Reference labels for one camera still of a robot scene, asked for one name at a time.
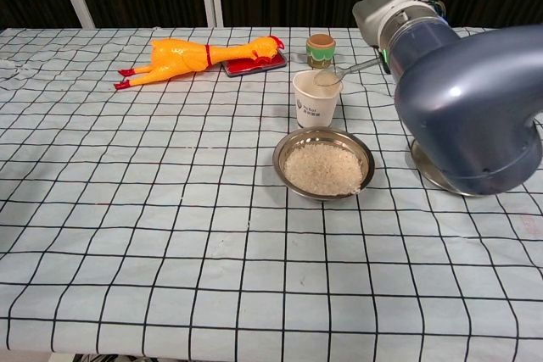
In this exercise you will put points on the grey black right robot hand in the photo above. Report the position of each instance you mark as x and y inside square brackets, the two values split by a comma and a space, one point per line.
[382, 1]

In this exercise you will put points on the clear plastic spoon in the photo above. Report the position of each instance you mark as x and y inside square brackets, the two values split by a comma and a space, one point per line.
[328, 79]

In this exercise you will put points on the blue grey right robot arm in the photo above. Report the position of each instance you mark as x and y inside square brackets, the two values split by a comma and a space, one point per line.
[466, 103]

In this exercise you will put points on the small brown green jar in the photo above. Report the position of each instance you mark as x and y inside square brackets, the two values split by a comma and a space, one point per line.
[321, 50]

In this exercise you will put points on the white paper cup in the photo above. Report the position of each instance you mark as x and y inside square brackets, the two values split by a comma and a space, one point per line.
[316, 107]

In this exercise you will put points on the steel bowl holding rice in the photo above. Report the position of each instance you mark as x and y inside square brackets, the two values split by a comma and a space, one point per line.
[322, 137]

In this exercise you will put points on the red flat tin case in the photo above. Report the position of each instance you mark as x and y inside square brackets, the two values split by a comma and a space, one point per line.
[250, 68]

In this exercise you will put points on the shallow steel plate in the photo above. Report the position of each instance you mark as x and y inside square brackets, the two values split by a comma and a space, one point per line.
[424, 167]

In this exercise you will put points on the yellow rubber chicken toy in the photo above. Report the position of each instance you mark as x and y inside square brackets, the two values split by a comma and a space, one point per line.
[178, 59]

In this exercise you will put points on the light blue checked tablecloth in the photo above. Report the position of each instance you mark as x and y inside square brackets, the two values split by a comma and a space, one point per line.
[169, 209]

